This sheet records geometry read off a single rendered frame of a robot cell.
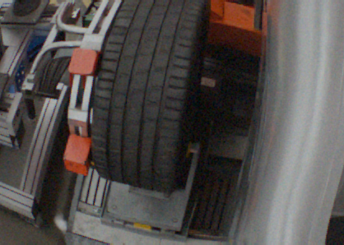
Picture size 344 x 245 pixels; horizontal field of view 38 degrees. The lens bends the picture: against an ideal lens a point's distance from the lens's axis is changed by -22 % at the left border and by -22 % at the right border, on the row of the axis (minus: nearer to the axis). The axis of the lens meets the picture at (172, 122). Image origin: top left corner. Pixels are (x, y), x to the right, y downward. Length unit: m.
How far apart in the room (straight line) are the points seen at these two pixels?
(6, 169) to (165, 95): 1.16
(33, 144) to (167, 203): 0.64
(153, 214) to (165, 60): 0.91
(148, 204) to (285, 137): 1.55
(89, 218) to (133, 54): 1.08
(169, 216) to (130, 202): 0.16
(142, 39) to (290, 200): 0.89
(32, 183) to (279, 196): 1.73
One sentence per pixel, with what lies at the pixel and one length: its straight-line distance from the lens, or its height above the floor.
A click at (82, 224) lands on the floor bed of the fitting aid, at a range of 2.46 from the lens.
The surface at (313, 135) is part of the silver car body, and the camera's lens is 0.81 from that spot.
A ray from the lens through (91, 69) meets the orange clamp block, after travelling 1.54.
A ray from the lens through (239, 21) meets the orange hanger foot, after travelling 2.32.
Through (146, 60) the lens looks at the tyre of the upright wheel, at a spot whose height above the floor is 1.13.
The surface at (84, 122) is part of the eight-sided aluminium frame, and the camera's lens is 1.66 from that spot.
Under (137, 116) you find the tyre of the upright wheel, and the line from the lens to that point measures 1.56.
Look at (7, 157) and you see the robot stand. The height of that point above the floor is 0.21.
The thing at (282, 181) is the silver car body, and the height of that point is 1.64.
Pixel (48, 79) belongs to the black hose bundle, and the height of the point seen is 1.02.
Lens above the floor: 2.33
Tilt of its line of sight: 56 degrees down
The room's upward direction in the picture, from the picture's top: 5 degrees clockwise
